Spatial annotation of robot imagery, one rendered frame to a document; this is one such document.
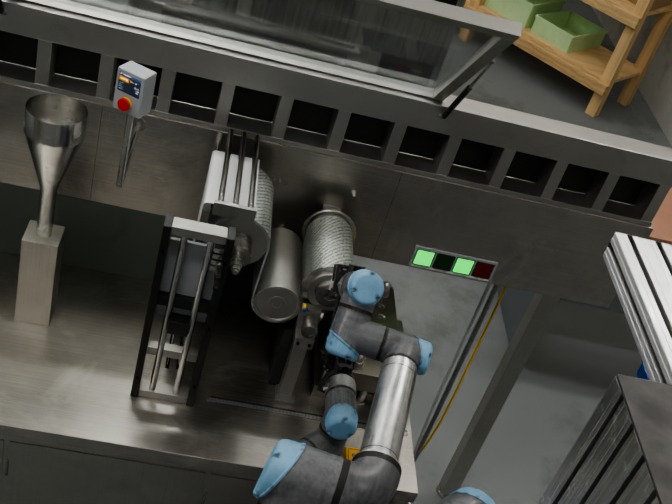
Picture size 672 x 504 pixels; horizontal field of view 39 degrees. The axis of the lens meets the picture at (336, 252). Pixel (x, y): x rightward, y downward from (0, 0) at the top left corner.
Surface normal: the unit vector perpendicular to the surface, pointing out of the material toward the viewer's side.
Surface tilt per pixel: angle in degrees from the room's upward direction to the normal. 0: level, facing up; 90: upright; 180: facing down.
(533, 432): 0
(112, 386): 0
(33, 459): 90
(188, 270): 90
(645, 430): 0
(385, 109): 90
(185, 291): 90
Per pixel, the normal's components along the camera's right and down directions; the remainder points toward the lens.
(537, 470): 0.26, -0.78
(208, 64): 0.02, 0.59
